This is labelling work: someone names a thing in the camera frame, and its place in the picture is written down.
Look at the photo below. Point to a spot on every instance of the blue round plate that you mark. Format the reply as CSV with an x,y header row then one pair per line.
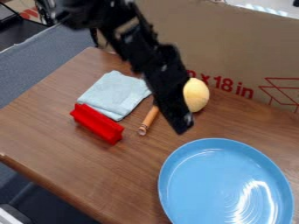
x,y
217,181

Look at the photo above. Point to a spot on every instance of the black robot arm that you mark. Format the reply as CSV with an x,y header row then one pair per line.
x,y
133,39

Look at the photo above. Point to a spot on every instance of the light blue cloth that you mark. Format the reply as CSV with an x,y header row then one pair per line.
x,y
114,95

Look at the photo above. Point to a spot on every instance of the red plastic block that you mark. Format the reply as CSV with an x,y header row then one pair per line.
x,y
97,123

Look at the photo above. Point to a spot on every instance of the orange crayon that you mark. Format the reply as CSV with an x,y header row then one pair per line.
x,y
148,120

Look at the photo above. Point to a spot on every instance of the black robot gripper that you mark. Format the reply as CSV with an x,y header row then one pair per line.
x,y
158,63

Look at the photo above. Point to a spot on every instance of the grey fabric panel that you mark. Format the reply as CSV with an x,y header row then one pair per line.
x,y
29,61

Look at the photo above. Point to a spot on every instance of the brown cardboard box wall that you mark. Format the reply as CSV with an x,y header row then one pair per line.
x,y
241,50

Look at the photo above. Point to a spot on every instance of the yellow potato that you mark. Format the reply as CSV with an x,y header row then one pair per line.
x,y
196,94

